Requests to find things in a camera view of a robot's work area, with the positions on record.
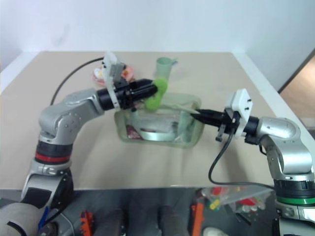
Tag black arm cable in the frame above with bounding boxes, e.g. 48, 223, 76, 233
50, 57, 105, 106
208, 132, 277, 190

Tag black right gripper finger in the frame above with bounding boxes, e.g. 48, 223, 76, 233
198, 108, 225, 119
190, 113, 222, 128

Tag orange plastic tool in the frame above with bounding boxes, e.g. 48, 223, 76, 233
191, 196, 205, 236

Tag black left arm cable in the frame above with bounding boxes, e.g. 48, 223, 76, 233
50, 57, 105, 106

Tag light green plastic cup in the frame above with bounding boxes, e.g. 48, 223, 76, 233
154, 57, 173, 83

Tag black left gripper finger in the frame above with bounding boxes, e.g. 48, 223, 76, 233
136, 85, 158, 101
134, 78, 155, 88

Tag red packet inside pouch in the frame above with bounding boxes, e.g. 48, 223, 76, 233
125, 124, 141, 141

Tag red black toy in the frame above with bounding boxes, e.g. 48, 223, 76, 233
78, 209, 96, 234

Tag green plush keychain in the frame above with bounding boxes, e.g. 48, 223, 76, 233
143, 77, 169, 112

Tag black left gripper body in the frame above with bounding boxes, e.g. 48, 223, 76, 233
113, 76, 141, 111

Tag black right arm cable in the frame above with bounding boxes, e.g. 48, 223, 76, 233
208, 132, 277, 190

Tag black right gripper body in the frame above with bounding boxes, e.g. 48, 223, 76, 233
215, 109, 241, 143

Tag pink white small plate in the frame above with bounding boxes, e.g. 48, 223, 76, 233
92, 64, 136, 86

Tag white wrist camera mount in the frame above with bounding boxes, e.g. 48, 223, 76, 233
224, 88, 254, 140
102, 51, 127, 113

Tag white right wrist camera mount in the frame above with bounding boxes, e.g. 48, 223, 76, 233
224, 88, 254, 140

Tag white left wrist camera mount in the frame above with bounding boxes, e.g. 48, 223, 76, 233
102, 51, 127, 113

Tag white shoe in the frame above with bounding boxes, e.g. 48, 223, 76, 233
202, 226, 229, 236

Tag clear bag of colourful toys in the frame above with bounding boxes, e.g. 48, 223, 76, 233
196, 186, 277, 218

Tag clear plastic storage bin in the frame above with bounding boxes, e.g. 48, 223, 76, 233
114, 91, 204, 149

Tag silver item inside pouch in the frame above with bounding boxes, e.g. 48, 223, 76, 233
138, 127, 178, 143

